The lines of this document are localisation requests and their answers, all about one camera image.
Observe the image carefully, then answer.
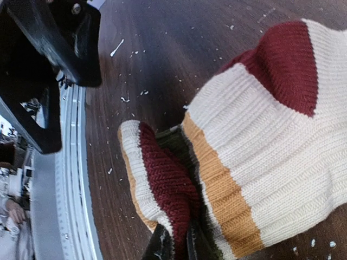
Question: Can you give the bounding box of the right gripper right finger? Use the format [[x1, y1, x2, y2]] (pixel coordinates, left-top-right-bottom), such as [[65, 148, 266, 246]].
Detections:
[[140, 219, 217, 260]]

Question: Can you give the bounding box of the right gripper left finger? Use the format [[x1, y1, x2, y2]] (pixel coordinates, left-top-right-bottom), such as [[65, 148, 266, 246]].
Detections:
[[1, 1, 102, 154]]

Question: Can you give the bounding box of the cream striped knitted sock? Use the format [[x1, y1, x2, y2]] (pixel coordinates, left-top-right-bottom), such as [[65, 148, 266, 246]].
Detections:
[[118, 19, 346, 259]]

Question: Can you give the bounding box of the white cotton swab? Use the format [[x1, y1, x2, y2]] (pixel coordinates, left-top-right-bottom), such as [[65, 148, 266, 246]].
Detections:
[[110, 39, 124, 57]]

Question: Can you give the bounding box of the aluminium front rail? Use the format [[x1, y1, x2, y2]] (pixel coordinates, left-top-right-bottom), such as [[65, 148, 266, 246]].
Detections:
[[30, 81, 102, 259]]

